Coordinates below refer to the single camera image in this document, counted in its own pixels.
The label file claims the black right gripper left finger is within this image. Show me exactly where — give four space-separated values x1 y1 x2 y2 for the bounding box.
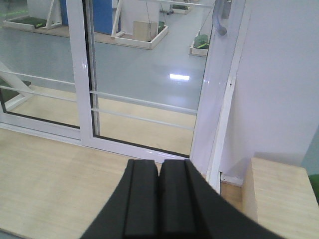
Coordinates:
81 159 158 239

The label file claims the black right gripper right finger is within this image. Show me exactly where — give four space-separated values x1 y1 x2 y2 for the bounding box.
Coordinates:
159 160 279 239

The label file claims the wooden box beyond glass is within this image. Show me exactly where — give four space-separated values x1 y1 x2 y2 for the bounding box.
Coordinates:
133 20 158 42

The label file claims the white edged tray right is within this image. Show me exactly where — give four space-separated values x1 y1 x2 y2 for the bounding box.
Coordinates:
188 29 210 57

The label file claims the grey door handle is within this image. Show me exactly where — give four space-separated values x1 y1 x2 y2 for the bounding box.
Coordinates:
212 0 232 36

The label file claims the blue door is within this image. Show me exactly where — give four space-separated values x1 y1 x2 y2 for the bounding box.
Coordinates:
60 0 113 35

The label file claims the green sandbag beyond glass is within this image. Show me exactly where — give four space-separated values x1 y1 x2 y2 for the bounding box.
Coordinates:
193 34 209 49

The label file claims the fixed white framed glass panel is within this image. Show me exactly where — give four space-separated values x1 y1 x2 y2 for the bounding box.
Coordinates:
0 0 80 141

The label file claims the white door frame post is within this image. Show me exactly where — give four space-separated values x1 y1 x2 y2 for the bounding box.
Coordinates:
206 0 253 194

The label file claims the white framed sliding glass door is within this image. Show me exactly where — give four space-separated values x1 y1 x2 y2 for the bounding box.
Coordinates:
67 0 248 167

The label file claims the light wooden box right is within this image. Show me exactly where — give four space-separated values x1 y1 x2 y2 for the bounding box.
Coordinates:
242 158 319 239

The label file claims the white edged wooden tray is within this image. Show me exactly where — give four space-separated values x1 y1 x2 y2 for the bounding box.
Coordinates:
114 21 168 50

